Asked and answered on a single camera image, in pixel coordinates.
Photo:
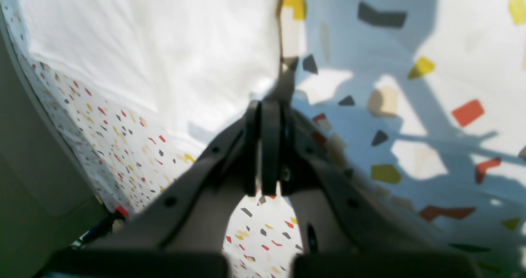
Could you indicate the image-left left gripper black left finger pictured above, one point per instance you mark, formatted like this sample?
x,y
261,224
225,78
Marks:
x,y
181,234

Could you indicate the image-left left gripper white right finger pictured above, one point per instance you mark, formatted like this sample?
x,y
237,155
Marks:
x,y
345,233

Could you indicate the white printed T-shirt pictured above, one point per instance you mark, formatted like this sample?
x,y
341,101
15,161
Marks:
x,y
193,65

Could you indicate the red clamp bottom left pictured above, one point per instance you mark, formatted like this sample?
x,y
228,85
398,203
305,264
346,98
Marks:
x,y
103,228

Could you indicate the terrazzo patterned tablecloth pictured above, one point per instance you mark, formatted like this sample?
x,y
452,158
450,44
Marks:
x,y
420,103

